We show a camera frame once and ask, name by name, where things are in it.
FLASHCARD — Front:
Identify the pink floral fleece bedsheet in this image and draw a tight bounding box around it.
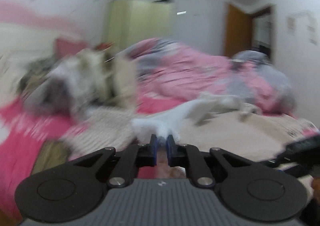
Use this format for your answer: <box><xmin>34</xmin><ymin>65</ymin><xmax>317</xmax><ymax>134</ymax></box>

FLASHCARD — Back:
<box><xmin>1</xmin><ymin>100</ymin><xmax>177</xmax><ymax>221</ymax></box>

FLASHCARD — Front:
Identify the pink cream headboard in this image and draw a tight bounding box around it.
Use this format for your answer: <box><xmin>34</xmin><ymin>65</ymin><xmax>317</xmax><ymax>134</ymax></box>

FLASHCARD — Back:
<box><xmin>1</xmin><ymin>0</ymin><xmax>85</xmax><ymax>66</ymax></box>

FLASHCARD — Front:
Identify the pink grey floral duvet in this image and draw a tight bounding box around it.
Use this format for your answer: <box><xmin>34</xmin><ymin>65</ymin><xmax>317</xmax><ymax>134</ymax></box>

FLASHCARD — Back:
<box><xmin>120</xmin><ymin>37</ymin><xmax>297</xmax><ymax>117</ymax></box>

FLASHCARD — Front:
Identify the beige white houndstooth sweater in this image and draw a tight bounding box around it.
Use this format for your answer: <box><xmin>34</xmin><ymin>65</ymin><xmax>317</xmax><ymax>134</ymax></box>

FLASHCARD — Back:
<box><xmin>18</xmin><ymin>48</ymin><xmax>137</xmax><ymax>121</ymax></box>

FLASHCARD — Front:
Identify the brown wooden door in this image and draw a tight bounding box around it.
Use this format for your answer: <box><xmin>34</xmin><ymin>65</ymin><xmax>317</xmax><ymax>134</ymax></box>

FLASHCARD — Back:
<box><xmin>224</xmin><ymin>4</ymin><xmax>252</xmax><ymax>58</ymax></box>

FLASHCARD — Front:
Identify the beige garment with white collar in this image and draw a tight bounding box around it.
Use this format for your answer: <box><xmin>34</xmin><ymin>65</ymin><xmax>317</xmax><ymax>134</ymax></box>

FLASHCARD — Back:
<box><xmin>62</xmin><ymin>93</ymin><xmax>319</xmax><ymax>161</ymax></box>

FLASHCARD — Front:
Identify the yellow-green wardrobe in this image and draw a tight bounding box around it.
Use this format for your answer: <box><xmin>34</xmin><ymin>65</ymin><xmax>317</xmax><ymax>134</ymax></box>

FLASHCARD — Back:
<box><xmin>101</xmin><ymin>0</ymin><xmax>175</xmax><ymax>50</ymax></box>

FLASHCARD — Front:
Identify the dark pink pillow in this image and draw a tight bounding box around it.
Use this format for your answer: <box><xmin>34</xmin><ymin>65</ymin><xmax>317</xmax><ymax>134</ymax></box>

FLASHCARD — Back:
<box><xmin>55</xmin><ymin>38</ymin><xmax>88</xmax><ymax>59</ymax></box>

